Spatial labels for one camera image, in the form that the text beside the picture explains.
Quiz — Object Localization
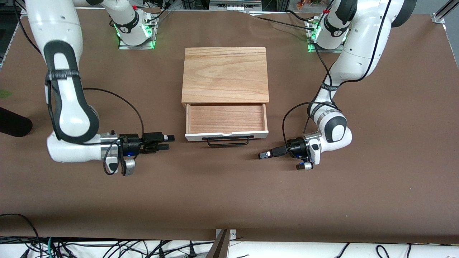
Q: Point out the grey-brown camera mount beam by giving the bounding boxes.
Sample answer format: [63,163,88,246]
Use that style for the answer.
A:
[205,229,230,258]

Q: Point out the black cable across table edge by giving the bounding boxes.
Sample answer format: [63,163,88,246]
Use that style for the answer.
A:
[251,10,316,32]

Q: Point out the grey background device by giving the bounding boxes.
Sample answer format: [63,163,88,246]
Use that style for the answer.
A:
[209,0,263,11]

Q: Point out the white-fronted wooden drawer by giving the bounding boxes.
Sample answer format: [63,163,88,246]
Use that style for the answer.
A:
[184,103,269,142]

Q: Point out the black looped floor cable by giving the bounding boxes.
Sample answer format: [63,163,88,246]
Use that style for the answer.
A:
[0,214,41,258]

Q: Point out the brown paper table cover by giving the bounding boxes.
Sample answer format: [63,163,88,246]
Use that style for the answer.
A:
[0,6,459,245]

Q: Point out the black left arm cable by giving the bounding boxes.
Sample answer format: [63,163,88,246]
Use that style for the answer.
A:
[282,0,392,151]

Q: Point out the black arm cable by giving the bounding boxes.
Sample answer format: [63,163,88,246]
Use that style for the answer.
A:
[45,68,145,176]
[282,0,392,151]

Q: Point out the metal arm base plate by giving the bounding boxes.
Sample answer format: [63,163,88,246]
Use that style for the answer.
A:
[118,14,158,49]
[307,18,345,53]

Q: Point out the black foam cylinder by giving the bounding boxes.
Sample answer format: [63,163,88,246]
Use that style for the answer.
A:
[0,106,34,138]

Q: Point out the black wire drawer handle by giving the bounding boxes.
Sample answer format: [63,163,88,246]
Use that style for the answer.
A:
[202,135,255,147]

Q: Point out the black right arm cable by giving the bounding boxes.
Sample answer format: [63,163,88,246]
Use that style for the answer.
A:
[45,68,145,176]

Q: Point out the wooden drawer cabinet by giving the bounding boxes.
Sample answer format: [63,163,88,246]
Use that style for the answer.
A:
[181,47,270,108]

